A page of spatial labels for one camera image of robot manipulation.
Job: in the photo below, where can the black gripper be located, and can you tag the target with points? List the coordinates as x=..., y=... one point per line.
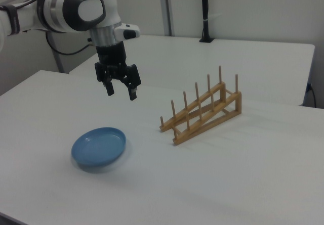
x=111, y=54

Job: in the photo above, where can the blue round plate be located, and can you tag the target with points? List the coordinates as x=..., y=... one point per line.
x=98, y=146

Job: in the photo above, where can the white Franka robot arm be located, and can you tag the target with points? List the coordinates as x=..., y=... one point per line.
x=58, y=10

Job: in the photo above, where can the wooden plate rack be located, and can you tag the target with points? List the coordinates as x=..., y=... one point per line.
x=202, y=113

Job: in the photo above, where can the black pole with base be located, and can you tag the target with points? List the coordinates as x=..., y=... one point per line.
x=205, y=10

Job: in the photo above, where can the grey wall frame post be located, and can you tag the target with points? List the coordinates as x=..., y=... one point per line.
x=167, y=7

